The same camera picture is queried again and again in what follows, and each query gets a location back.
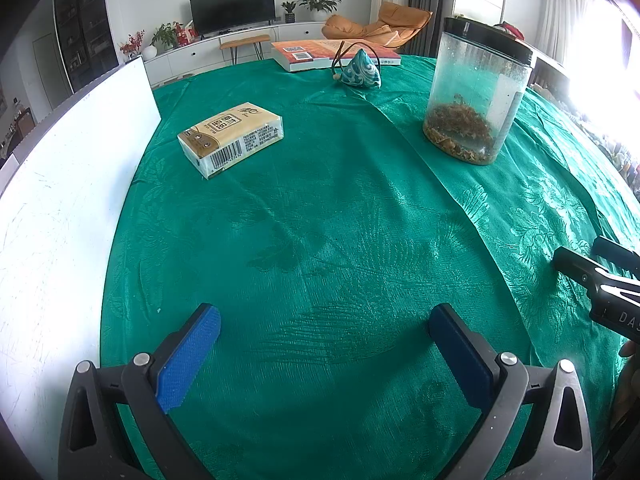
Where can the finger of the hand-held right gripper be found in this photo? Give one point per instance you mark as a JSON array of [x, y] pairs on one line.
[[620, 257], [582, 267]]

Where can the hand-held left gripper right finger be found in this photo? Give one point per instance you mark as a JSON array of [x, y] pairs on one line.
[[462, 360]]

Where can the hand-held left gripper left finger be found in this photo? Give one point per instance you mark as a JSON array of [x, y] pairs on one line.
[[192, 360]]

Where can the white cardboard box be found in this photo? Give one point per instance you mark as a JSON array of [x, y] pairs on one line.
[[60, 210]]

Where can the person's right hand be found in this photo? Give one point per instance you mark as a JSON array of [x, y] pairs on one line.
[[629, 390]]

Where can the green tablecloth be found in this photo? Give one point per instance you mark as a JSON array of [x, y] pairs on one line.
[[325, 235]]

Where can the clear jar with black lid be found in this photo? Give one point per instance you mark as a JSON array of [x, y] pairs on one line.
[[470, 85]]

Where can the tan tissue pack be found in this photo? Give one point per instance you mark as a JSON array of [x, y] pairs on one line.
[[230, 137]]

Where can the red cloth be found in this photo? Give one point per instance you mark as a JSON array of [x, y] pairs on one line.
[[509, 30]]

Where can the teal patterned pouch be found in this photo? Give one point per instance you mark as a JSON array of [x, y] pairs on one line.
[[365, 72]]

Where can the white television cabinet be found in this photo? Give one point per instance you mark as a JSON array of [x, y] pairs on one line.
[[200, 54]]

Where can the white round vase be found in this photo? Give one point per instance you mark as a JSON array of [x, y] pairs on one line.
[[149, 52]]

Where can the orange lounge chair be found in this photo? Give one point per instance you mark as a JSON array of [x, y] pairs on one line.
[[395, 17]]

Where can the red flowers in vase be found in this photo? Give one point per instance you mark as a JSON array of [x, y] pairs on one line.
[[132, 45]]

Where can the wooden stool with metal legs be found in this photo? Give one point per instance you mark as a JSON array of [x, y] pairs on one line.
[[245, 40]]

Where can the red gift box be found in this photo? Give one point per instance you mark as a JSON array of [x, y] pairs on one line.
[[186, 35]]

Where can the green potted plant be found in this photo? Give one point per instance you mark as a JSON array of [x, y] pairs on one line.
[[165, 35]]

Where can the orange book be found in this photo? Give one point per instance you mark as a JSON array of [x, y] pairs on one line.
[[320, 52]]

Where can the black glass display cabinet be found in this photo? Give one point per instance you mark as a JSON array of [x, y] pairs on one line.
[[85, 25]]

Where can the black television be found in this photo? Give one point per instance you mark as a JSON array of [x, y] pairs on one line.
[[232, 7]]

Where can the small potted plant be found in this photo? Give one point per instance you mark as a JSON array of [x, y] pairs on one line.
[[289, 10]]

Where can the large leafy potted plant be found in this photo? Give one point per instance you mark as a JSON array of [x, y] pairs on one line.
[[320, 2]]

